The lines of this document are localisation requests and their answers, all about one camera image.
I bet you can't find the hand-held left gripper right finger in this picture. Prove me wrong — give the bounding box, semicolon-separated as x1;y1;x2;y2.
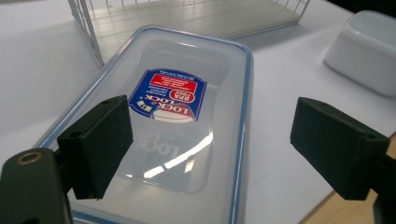
290;96;396;224

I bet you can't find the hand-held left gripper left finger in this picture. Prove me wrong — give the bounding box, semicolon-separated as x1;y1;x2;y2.
52;94;134;201

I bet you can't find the clear plastic container blue-rimmed lid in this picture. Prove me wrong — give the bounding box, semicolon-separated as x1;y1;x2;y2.
35;25;255;224

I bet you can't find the white wire rack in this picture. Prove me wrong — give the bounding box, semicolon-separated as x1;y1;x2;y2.
67;0;312;69

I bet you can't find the white table mat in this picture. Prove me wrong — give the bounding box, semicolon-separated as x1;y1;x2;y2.
0;0;396;224

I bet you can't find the white plastic container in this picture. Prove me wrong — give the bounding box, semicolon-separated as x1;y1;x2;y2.
323;9;396;99

